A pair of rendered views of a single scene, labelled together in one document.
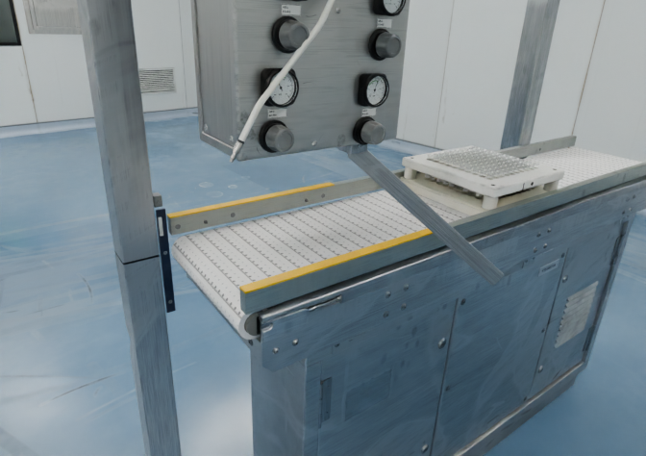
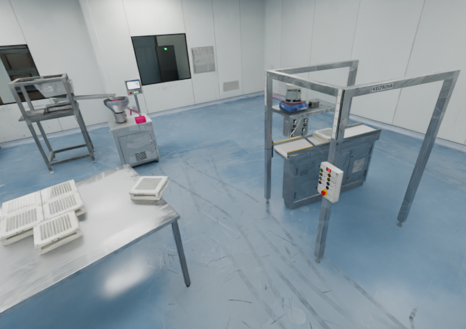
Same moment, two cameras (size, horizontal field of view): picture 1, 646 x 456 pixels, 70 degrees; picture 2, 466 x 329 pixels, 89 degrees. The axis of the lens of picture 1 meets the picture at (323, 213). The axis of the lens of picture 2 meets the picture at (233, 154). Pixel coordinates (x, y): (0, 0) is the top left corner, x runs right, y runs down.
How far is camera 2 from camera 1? 1.94 m
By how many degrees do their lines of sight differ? 15
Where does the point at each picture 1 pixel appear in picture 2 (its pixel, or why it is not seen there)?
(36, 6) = (195, 64)
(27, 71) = (192, 87)
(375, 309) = (304, 157)
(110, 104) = (268, 128)
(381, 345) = (306, 164)
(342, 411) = (299, 174)
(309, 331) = (295, 158)
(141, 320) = (268, 158)
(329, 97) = (298, 130)
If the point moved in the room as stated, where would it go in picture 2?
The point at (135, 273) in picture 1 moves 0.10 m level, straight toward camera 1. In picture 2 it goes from (268, 150) to (271, 155)
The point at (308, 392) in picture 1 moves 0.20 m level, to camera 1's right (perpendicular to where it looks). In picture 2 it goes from (294, 169) to (313, 171)
